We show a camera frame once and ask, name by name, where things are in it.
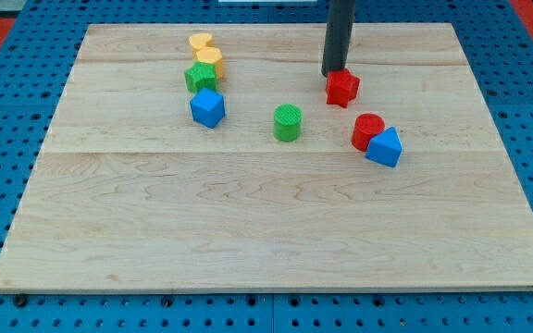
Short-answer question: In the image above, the black cylindrical robot arm stick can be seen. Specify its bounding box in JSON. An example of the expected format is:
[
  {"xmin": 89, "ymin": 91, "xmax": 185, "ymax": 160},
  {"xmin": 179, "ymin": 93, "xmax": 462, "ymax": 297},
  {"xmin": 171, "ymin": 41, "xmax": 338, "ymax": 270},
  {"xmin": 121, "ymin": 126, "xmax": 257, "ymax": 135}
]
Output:
[{"xmin": 321, "ymin": 0, "xmax": 357, "ymax": 77}]

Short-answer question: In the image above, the blue cube block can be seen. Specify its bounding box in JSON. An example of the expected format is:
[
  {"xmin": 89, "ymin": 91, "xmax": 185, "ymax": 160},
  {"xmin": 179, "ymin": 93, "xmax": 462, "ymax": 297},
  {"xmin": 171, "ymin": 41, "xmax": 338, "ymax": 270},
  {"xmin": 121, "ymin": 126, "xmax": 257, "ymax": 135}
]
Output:
[{"xmin": 190, "ymin": 88, "xmax": 226, "ymax": 129}]

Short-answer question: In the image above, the yellow cylinder block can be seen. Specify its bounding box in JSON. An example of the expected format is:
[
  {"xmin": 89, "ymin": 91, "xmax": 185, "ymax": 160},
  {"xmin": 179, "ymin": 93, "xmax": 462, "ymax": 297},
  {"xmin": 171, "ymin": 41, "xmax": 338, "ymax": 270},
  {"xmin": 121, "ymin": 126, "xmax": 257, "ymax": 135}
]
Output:
[{"xmin": 189, "ymin": 32, "xmax": 214, "ymax": 58}]

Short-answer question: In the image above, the light wooden board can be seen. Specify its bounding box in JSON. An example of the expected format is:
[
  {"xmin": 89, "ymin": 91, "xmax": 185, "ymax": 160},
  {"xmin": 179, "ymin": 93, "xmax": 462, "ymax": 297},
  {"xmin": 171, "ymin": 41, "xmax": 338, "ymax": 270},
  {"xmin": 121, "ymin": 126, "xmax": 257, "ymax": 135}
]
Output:
[{"xmin": 0, "ymin": 23, "xmax": 533, "ymax": 294}]

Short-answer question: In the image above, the green cylinder block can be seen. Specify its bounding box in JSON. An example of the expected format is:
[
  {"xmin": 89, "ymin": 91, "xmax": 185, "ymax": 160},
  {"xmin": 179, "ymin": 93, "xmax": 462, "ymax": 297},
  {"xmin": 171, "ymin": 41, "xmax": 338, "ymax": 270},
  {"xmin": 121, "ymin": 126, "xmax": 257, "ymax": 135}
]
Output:
[{"xmin": 273, "ymin": 104, "xmax": 303, "ymax": 142}]

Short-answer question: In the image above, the red star block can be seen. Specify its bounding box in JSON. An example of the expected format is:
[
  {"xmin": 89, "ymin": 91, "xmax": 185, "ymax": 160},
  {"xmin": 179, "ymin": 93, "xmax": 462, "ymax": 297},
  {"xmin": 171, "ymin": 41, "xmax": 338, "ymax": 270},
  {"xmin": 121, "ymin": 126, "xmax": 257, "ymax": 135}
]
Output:
[{"xmin": 326, "ymin": 68, "xmax": 361, "ymax": 108}]

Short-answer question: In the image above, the yellow hexagon block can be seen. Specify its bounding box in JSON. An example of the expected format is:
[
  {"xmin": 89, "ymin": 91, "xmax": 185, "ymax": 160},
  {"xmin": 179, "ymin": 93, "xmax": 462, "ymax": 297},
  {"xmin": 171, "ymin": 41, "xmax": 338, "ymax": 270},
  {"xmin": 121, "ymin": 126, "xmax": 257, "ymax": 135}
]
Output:
[{"xmin": 195, "ymin": 46, "xmax": 225, "ymax": 80}]

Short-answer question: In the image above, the red cylinder block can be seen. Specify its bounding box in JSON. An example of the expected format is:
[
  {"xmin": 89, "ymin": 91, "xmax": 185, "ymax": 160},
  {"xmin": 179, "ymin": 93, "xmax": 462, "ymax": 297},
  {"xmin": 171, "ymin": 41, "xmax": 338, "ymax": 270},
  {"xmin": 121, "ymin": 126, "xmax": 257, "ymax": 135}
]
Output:
[{"xmin": 351, "ymin": 113, "xmax": 385, "ymax": 152}]

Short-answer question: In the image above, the green star block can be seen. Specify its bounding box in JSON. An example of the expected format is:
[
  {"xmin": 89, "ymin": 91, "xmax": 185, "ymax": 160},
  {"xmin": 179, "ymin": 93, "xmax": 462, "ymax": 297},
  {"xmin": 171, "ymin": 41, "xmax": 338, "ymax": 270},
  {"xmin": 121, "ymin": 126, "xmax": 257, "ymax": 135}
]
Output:
[{"xmin": 184, "ymin": 61, "xmax": 217, "ymax": 93}]

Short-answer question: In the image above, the blue triangle block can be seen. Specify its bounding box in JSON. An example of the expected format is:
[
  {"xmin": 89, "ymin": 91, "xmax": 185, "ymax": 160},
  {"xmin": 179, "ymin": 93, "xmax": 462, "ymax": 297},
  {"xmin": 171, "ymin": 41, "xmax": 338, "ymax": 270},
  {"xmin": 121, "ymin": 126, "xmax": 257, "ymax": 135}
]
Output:
[{"xmin": 366, "ymin": 127, "xmax": 403, "ymax": 167}]

